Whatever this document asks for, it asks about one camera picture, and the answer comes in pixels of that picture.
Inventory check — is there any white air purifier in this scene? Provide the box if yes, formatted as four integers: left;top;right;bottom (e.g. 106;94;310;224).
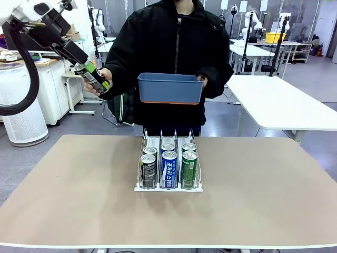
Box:
0;63;49;148

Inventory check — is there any person's right forearm black sleeve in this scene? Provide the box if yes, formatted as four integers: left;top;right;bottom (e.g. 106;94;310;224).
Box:
101;59;142;101

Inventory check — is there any left arm black hose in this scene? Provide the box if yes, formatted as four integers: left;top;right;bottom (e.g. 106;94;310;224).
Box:
0;18;41;116

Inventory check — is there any person in black jacket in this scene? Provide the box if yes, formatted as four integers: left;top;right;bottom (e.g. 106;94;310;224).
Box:
101;0;235;138

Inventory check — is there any white wire can dispenser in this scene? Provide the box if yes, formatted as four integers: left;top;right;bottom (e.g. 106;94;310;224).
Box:
134;127;204;193

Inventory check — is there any brown cardboard box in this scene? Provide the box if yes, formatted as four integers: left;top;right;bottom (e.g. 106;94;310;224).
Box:
64;23;81;42

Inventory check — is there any wooden background desk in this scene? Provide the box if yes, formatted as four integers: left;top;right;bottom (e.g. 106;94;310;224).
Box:
259;39;313;64

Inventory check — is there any black tripod stand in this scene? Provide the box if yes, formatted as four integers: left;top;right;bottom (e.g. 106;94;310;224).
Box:
269;14;288;77

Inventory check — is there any white cabinet desk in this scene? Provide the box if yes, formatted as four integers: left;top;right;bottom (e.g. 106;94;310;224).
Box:
26;56;81;126

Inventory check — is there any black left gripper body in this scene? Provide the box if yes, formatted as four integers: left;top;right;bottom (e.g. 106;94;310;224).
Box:
51;39;89;66

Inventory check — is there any blue plastic bin orange trim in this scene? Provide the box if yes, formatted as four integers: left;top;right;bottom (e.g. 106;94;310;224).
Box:
137;72;206;106

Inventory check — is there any white rolling side table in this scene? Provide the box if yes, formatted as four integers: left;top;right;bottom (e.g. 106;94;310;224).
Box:
62;71;104;116

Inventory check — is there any blue Pocari Sweat can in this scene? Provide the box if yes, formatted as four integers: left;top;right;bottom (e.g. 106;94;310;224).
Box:
161;150;178;189
161;142;176;154

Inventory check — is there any black white-striped jacket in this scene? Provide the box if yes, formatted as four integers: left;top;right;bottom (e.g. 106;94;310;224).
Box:
102;89;137;127

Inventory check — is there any black Pepsi beverage can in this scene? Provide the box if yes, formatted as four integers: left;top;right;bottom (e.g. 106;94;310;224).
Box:
74;62;110;95
140;154;157;189
143;146;158;159

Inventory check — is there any person's left forearm black sleeve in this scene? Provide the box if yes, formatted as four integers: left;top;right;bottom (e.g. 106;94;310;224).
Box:
196;64;235;100

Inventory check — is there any person's right hand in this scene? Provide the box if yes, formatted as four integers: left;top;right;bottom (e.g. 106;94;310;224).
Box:
83;67;113;96

